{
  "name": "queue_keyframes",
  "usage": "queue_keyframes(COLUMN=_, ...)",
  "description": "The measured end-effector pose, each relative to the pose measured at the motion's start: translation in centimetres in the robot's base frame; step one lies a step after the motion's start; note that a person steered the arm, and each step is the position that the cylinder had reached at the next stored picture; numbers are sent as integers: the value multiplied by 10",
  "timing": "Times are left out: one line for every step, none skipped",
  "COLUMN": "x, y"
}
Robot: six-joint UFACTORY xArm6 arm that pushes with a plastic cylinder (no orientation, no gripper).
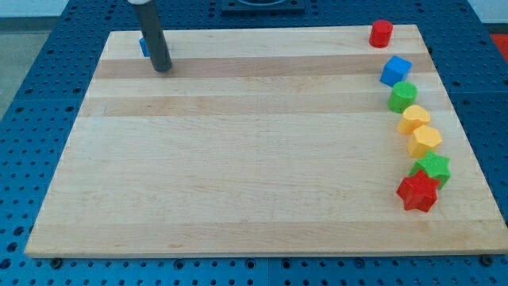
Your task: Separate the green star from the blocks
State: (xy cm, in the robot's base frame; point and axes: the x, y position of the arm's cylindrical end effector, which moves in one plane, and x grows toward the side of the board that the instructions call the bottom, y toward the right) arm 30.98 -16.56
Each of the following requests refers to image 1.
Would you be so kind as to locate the red star block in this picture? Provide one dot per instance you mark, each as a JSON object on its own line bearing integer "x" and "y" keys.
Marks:
{"x": 418, "y": 192}

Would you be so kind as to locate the green star block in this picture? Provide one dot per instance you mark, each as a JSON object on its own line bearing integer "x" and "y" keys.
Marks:
{"x": 435, "y": 166}

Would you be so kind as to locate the wooden board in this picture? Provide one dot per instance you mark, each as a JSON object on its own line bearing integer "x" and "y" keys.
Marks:
{"x": 258, "y": 143}

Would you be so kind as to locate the blue block behind rod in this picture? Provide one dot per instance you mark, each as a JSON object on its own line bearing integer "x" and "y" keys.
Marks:
{"x": 144, "y": 47}

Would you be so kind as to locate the green cylinder block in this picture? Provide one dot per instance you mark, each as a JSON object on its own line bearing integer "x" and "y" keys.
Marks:
{"x": 402, "y": 96}

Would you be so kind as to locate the blue cube block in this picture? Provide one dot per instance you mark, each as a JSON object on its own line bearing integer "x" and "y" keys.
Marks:
{"x": 395, "y": 70}

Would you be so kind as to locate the yellow heart block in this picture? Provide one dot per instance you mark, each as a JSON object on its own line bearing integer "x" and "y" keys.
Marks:
{"x": 413, "y": 117}

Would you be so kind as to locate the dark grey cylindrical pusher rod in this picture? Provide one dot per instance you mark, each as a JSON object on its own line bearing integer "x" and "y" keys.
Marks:
{"x": 153, "y": 34}

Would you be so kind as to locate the red cylinder block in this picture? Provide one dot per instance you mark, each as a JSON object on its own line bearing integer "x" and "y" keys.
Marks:
{"x": 380, "y": 35}

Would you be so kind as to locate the yellow hexagon block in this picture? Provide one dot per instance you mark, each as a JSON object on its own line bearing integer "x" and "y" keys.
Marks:
{"x": 423, "y": 139}

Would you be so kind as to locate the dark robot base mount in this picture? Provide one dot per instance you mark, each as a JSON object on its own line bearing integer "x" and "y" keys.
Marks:
{"x": 260, "y": 6}

